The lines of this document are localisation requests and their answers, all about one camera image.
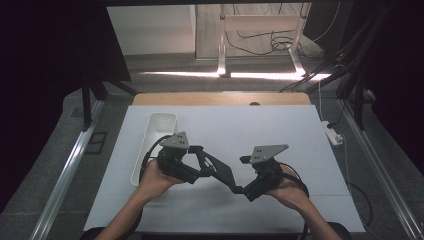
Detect white power strip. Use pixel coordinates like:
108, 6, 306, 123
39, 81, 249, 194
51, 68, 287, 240
321, 120, 345, 147

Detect thin black floor cable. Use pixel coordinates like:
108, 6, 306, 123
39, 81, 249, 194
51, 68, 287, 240
342, 133, 374, 229

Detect tangled black cables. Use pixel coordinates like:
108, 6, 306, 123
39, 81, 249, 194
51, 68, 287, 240
224, 29, 303, 57

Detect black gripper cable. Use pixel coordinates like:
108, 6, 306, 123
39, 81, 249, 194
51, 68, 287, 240
139, 134, 173, 184
279, 162, 312, 240

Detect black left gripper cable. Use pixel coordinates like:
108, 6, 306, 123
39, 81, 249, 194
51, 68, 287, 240
139, 134, 173, 184

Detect white cabinet panel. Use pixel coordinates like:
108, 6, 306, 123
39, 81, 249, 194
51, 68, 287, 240
106, 4, 197, 57

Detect wooden table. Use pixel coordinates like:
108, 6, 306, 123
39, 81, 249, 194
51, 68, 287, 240
132, 91, 312, 107

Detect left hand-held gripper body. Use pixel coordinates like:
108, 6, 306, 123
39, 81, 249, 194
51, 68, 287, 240
156, 130, 201, 185

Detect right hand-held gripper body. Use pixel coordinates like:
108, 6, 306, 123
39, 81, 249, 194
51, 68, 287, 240
245, 143, 290, 203

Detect person's right hand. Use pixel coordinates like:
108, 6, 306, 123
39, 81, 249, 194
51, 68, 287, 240
264, 164, 310, 213

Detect dark curtain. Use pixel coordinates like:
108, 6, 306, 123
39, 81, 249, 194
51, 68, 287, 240
0, 0, 132, 214
338, 0, 424, 169

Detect metal floor rail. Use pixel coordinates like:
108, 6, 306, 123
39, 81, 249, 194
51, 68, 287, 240
29, 99, 106, 240
339, 99, 424, 240

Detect white desk frame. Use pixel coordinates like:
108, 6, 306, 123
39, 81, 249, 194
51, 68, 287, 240
216, 3, 313, 80

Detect black metal stand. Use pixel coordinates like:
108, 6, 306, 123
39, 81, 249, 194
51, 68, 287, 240
80, 70, 138, 130
304, 61, 368, 132

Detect person's left hand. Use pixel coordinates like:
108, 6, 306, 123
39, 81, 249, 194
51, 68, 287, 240
137, 158, 186, 202

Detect white tabletop board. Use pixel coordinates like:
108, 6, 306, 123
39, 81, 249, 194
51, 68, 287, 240
83, 104, 366, 234

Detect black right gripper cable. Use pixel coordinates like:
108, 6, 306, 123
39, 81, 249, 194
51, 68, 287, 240
279, 162, 312, 240

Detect white plastic container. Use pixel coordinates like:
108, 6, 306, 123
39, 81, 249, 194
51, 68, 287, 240
130, 112, 178, 187

